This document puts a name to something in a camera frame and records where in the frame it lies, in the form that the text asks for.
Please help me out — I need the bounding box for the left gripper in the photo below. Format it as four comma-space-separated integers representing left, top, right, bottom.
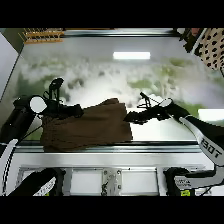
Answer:
60, 103, 85, 120

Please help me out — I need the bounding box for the black cable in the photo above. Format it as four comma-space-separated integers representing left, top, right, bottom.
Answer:
18, 125, 45, 143

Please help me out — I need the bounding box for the silver frame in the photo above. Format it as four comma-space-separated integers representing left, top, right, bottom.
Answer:
6, 29, 224, 197

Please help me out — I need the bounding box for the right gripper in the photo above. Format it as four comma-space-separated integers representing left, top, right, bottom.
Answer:
123, 106, 170, 126

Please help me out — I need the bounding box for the brown garment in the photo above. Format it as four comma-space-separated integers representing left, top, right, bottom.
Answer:
40, 97, 134, 150

